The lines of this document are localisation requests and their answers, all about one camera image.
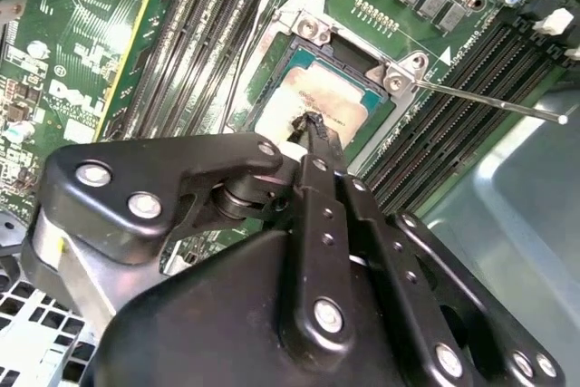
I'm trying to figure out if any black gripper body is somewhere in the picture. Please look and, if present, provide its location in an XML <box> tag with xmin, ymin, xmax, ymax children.
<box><xmin>81</xmin><ymin>228</ymin><xmax>430</xmax><ymax>387</ymax></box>

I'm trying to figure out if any silver CPU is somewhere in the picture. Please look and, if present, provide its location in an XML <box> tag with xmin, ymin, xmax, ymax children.
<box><xmin>253</xmin><ymin>49</ymin><xmax>396</xmax><ymax>155</ymax></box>

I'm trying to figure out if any metal locking lever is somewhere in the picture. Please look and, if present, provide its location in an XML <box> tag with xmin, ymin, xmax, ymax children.
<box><xmin>412</xmin><ymin>80</ymin><xmax>570</xmax><ymax>126</ymax></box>

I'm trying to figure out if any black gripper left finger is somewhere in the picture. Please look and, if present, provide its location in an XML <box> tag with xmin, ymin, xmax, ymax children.
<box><xmin>31</xmin><ymin>112</ymin><xmax>357</xmax><ymax>363</ymax></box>

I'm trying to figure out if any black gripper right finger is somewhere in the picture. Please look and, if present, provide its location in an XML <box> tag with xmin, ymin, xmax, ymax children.
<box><xmin>316</xmin><ymin>119</ymin><xmax>567</xmax><ymax>387</ymax></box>

